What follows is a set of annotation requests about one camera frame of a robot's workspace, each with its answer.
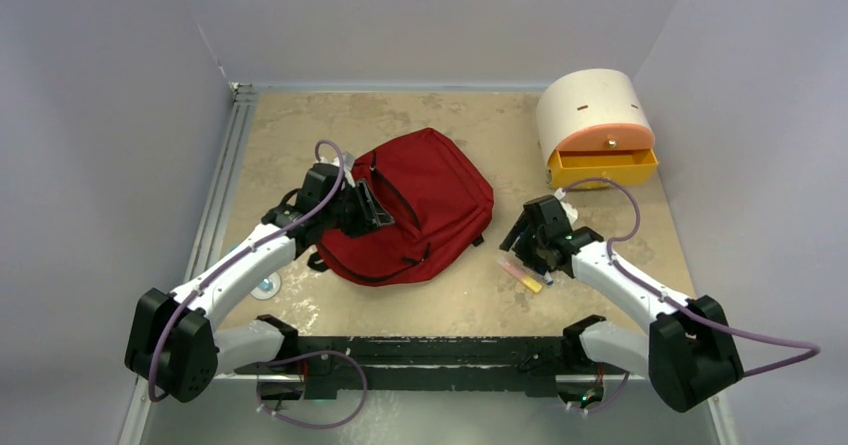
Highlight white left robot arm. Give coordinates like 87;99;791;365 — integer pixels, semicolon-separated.
124;163;394;403

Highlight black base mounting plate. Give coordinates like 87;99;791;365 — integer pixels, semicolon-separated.
236;336;622;400

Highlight white blue oval case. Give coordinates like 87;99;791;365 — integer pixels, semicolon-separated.
251;273;281;300

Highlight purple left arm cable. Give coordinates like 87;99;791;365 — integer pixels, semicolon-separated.
146;139;370;430

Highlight orange upper drawer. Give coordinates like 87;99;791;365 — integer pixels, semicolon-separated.
543;123;655;163

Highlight aluminium frame rails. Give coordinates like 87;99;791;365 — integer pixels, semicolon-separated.
120;86;738;444

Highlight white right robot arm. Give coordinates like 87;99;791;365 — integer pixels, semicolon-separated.
500;195;745;412

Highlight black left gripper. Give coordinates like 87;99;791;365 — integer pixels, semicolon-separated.
321;179;392;239

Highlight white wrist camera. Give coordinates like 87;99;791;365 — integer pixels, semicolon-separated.
333;152;356;171
553;189;579;227

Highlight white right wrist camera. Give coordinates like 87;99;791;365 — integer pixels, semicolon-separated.
553;189;579;227

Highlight cream rounded drawer cabinet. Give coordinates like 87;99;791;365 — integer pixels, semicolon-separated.
535;68;652;161

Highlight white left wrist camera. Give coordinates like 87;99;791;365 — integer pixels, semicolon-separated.
333;152;356;171

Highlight yellow marker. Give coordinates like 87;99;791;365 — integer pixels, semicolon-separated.
497;256;545;293

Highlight red student backpack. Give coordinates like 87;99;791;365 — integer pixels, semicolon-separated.
308;128;494;287

